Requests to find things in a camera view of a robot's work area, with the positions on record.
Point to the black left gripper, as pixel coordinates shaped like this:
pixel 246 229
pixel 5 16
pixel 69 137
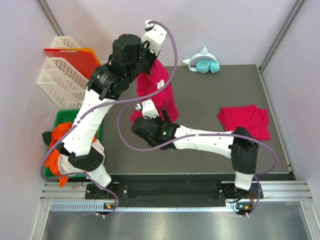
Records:
pixel 144 47

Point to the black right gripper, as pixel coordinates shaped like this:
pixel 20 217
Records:
pixel 165 116

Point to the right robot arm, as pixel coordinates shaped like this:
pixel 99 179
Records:
pixel 235 145

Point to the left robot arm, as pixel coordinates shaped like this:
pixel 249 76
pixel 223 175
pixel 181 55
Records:
pixel 131 56

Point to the teal cat ear headphones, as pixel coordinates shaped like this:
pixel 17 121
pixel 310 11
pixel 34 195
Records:
pixel 203 62

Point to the red orange folder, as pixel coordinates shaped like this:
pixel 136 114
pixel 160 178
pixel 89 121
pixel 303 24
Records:
pixel 83 59

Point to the white file organizer rack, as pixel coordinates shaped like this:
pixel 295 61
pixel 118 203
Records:
pixel 62 82

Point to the folded pink t shirt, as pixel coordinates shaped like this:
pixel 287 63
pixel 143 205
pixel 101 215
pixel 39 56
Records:
pixel 254 119

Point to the green plastic bin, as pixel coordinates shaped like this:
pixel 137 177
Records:
pixel 61 117

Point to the white t shirt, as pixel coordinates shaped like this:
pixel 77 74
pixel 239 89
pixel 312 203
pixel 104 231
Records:
pixel 69 163

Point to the dark green cloth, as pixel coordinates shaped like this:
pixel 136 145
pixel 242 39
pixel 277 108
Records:
pixel 47 137

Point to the orange t shirt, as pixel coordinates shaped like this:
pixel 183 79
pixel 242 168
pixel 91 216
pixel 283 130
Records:
pixel 52 161

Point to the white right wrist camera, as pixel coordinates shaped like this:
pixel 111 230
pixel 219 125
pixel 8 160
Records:
pixel 147 108

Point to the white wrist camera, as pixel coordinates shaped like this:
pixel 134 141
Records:
pixel 155 35
pixel 147 108

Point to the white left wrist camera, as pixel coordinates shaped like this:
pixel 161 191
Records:
pixel 155 35

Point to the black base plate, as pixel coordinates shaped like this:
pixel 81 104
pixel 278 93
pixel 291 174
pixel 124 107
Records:
pixel 177 194

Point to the grey cable duct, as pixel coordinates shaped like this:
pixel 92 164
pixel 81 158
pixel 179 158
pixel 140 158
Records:
pixel 69 206

